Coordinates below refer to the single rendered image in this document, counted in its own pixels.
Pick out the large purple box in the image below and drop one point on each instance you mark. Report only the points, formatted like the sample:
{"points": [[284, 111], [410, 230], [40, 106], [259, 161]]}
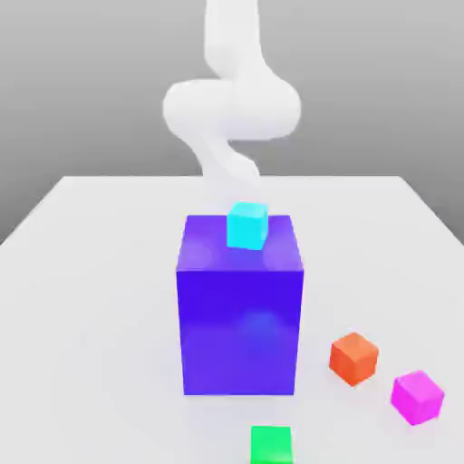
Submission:
{"points": [[239, 326]]}

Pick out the small cyan cube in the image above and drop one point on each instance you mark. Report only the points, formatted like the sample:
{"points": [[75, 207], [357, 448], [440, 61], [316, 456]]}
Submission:
{"points": [[247, 226]]}

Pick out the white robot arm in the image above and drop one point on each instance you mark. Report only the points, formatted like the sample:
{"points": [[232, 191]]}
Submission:
{"points": [[232, 108]]}

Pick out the small green cube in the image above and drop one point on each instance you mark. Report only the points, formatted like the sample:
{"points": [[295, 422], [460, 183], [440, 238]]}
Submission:
{"points": [[271, 445]]}

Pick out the small orange cube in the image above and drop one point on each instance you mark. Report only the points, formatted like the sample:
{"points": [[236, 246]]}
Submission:
{"points": [[353, 359]]}

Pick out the small magenta cube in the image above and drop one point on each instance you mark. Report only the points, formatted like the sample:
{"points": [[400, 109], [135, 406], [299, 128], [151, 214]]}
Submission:
{"points": [[417, 397]]}

